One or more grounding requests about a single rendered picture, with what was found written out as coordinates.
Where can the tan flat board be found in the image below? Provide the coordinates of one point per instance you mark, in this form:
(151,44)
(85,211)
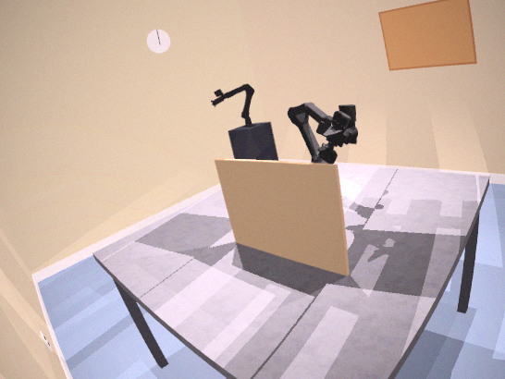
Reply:
(290,209)

